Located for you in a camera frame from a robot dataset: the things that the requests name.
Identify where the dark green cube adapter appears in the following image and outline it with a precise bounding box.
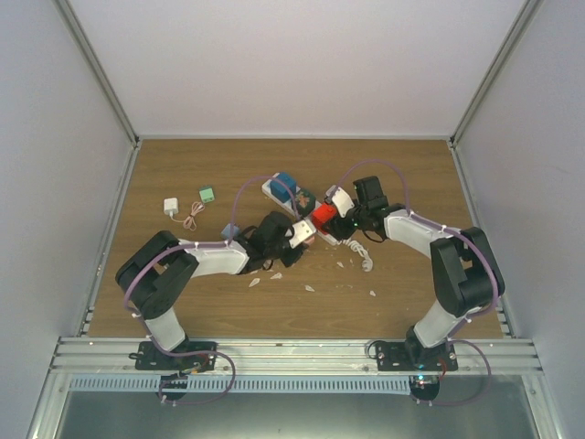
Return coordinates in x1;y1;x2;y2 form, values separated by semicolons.
294;188;316;218

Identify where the white power strip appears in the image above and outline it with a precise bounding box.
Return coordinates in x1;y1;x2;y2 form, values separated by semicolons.
261;172;355;245

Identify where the blue cube socket adapter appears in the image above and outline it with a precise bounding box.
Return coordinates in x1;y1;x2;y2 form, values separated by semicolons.
269;172;297;203

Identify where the light blue plug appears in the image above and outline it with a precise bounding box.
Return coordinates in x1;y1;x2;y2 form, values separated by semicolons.
221;224;239;240

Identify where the mint green charger plug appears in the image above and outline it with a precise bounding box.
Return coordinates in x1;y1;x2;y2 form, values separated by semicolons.
198;186;215;204

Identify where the pink charging cable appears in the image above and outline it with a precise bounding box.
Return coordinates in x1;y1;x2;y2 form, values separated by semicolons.
171;200;207;230

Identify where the white usb charger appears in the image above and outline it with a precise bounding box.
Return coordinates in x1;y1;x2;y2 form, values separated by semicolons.
163;198;179;218

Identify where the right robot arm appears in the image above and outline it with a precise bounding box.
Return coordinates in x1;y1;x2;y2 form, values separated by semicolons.
324;176;505;370

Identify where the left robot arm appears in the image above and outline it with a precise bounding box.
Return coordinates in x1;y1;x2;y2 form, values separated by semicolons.
115;211;316;369

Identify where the red cube socket adapter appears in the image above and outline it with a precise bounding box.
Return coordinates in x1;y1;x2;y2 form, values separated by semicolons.
311;203;338;235

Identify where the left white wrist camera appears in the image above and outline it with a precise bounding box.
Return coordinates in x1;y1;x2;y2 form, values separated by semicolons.
288;219;317;249

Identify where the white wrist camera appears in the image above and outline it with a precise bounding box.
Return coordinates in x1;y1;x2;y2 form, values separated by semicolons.
288;219;317;249
324;185;355;218

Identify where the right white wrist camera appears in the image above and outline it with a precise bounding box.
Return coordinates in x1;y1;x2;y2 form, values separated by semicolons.
324;185;355;218

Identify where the white coiled power cord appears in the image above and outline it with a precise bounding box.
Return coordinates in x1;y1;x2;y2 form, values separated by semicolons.
345;237;375;273

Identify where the grey slotted cable duct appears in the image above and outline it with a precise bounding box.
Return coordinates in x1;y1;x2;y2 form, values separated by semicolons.
69;374;410;395

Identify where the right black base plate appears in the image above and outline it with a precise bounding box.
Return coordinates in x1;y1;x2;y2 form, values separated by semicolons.
365;337;459;372

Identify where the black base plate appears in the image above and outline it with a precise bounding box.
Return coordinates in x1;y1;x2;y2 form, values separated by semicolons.
128;341;218;372
365;337;459;372

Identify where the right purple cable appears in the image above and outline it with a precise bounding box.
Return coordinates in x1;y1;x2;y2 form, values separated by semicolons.
335;158;499;408

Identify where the purple cable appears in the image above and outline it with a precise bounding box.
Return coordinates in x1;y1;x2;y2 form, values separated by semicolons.
124;175;303;406
335;158;499;408

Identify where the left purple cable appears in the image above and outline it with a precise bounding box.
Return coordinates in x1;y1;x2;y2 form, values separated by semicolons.
124;175;303;406

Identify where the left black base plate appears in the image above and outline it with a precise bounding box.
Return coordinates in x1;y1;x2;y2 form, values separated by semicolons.
128;341;218;372

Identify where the aluminium front rail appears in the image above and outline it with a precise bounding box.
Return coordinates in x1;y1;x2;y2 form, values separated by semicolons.
49;337;543;376

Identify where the right aluminium corner post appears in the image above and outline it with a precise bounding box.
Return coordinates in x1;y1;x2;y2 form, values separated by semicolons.
447;0;542;149

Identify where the aluminium corner post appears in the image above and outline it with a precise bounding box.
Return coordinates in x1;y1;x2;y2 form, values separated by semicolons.
53;0;141;149
447;0;542;149

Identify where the left aluminium corner post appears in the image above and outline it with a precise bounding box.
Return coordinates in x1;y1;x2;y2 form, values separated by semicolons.
53;0;141;149

